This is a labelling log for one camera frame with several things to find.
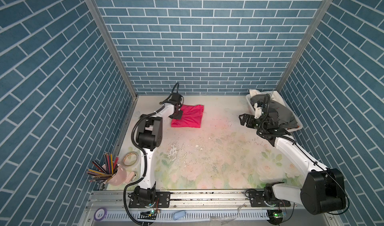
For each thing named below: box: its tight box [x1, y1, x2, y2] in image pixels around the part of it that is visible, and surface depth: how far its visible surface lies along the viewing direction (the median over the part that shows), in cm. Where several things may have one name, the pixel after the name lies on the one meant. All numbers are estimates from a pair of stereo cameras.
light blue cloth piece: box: [173, 210, 186, 221], surface depth 71 cm
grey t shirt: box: [250, 94, 299, 129], surface depth 95 cm
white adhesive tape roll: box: [121, 151, 140, 168], surface depth 88 cm
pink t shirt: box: [171, 104, 204, 128], surface depth 104 cm
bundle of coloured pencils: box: [86, 152, 119, 185], surface depth 74 cm
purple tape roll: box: [94, 207, 107, 221], surface depth 71 cm
